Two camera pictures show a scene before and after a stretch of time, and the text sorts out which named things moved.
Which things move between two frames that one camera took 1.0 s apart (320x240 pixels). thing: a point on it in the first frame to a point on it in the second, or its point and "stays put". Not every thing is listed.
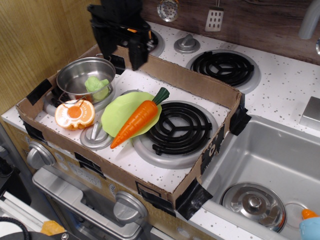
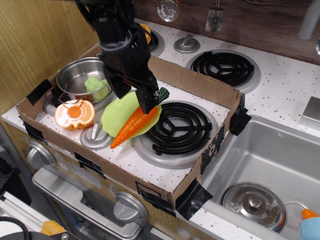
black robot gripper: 114,20 to 132,64
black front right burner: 183,127 stays put
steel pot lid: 254,205 stays put
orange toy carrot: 142,114 stays put
